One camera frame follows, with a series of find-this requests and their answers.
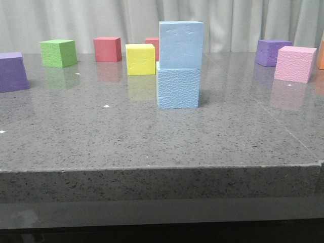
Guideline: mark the textured light blue foam block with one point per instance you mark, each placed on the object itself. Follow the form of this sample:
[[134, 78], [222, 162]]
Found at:
[[177, 88]]

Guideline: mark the smooth light blue foam block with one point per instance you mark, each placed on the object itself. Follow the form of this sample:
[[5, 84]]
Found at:
[[181, 44]]

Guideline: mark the red foam block left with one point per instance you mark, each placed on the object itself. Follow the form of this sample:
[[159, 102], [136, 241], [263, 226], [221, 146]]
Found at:
[[107, 49]]

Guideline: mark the grey-white curtain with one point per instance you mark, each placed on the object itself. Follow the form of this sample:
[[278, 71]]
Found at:
[[229, 26]]

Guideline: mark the green foam block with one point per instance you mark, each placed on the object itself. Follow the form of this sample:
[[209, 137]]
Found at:
[[58, 53]]

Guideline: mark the purple foam block right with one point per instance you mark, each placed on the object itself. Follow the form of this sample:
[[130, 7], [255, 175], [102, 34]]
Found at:
[[267, 51]]

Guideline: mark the purple foam block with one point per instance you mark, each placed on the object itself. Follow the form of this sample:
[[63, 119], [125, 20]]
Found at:
[[13, 73], [267, 51]]

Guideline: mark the pink foam block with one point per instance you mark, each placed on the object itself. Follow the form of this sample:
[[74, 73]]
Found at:
[[294, 64]]

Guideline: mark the purple foam block left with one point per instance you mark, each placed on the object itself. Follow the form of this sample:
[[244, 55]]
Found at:
[[13, 73]]

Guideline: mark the orange foam block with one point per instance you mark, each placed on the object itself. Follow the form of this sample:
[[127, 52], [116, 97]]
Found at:
[[320, 57]]

